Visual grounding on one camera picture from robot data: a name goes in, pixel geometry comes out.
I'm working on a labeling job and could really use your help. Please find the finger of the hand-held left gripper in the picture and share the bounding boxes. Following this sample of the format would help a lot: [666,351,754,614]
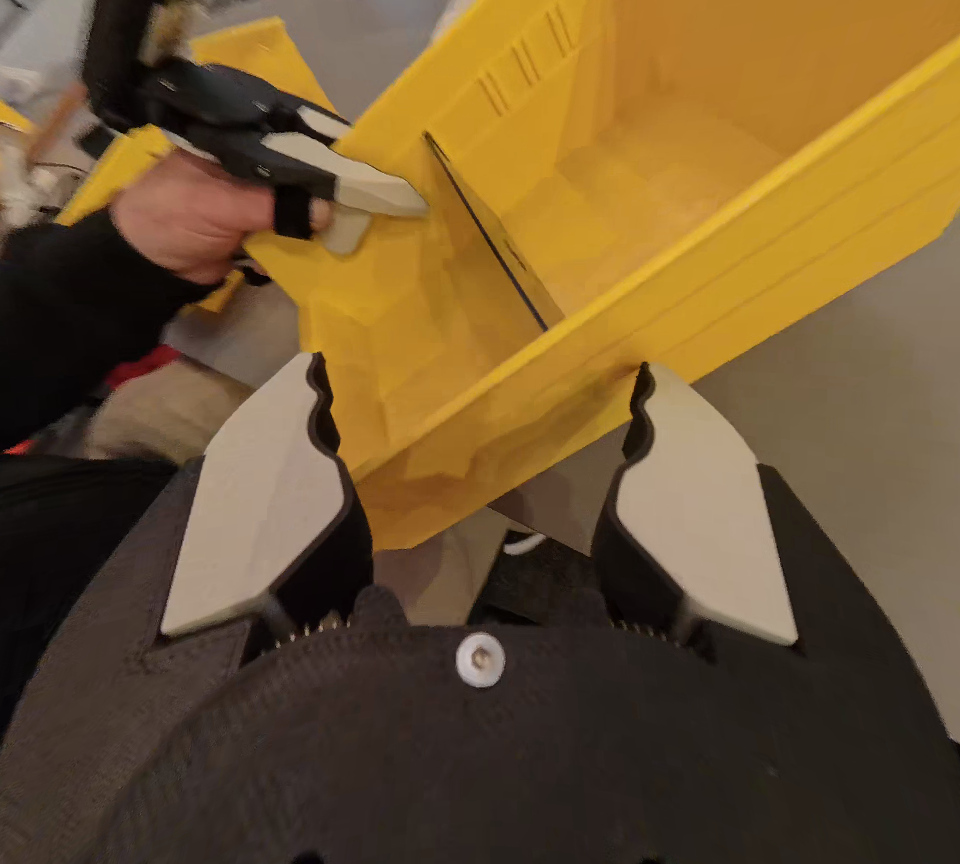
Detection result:
[296,102,354,147]
[258,131,431,219]

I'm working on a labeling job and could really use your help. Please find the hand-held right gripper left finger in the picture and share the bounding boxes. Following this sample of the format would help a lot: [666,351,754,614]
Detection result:
[159,351,375,639]

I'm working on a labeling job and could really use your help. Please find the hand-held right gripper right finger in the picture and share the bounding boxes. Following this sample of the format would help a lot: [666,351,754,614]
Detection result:
[591,361,799,648]

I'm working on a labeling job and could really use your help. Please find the yellow plastic bin with divider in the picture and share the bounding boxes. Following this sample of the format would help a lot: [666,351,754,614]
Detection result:
[243,0,960,552]

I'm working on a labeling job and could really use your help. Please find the person's left forearm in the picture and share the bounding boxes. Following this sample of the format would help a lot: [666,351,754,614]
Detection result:
[0,207,222,453]

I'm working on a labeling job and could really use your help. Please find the person's left hand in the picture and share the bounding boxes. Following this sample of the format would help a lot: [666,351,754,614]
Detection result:
[111,151,335,285]

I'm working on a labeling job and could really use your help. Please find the dark bin divider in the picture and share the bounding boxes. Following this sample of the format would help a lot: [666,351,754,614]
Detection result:
[422,131,565,334]

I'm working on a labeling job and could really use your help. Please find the person's black trousers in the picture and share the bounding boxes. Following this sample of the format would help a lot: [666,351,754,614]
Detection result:
[0,455,192,738]

